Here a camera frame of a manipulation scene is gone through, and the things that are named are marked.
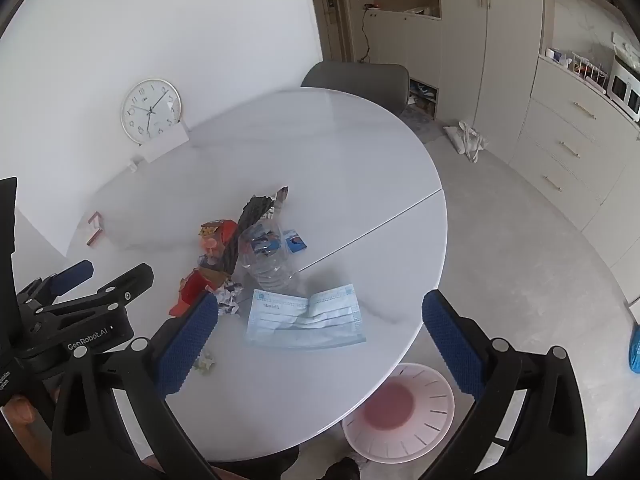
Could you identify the white tote bag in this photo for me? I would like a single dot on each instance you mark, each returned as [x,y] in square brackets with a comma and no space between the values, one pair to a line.
[467,140]

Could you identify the small crumpled pale scrap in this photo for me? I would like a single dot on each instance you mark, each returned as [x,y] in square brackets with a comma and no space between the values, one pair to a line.
[205,364]

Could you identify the beige door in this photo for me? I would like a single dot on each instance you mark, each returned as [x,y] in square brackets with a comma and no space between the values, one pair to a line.
[330,10]

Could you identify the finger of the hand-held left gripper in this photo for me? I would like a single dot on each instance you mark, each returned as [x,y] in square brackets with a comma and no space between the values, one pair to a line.
[125,285]
[72,275]

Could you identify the pink trash bin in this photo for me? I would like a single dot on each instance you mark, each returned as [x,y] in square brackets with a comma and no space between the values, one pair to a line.
[425,410]

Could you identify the blue face mask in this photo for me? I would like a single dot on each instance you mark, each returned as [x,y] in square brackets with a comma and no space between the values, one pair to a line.
[325,320]

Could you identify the blue bag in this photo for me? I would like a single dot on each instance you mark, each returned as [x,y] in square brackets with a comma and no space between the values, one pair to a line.
[635,350]

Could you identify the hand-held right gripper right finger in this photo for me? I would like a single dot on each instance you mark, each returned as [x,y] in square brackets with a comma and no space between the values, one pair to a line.
[450,345]

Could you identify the crumpled red paper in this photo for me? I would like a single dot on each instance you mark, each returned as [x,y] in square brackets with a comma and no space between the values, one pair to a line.
[192,291]

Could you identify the tall beige cabinet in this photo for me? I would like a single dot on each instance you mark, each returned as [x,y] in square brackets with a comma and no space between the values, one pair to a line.
[465,50]

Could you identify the white oven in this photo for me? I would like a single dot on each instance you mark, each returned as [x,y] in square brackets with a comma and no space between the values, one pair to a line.
[625,87]

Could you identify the beige drawer cabinet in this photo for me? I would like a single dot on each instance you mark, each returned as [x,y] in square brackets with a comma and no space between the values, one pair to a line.
[565,145]

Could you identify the grey chair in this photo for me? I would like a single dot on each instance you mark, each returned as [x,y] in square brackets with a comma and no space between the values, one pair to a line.
[355,80]

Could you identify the clear plastic bottle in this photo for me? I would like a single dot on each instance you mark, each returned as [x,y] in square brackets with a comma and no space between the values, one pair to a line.
[270,270]

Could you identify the patterned floor mat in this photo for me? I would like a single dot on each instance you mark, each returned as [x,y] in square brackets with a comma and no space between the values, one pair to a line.
[417,120]

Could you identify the clear snack wrapper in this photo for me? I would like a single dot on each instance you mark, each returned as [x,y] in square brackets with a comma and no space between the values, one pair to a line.
[282,195]

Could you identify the black textured strip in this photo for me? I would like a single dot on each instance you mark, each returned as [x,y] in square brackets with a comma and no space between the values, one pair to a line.
[250,215]

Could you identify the blue bird-print wrapper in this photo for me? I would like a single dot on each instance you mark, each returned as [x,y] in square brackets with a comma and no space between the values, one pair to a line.
[296,243]

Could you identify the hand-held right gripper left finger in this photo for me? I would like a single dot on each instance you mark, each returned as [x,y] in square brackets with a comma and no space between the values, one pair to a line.
[192,340]

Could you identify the round white wall clock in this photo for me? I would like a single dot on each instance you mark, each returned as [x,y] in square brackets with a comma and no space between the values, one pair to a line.
[150,110]

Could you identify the person's left hand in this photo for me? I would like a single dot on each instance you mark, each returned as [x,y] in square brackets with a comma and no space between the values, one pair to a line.
[22,410]

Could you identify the white paper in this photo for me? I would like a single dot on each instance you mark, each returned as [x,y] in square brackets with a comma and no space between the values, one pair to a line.
[229,299]

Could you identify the white paper card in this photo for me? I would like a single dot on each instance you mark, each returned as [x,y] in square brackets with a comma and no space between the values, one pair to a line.
[165,145]

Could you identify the red and white box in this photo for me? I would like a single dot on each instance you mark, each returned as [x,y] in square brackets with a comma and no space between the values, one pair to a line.
[95,230]

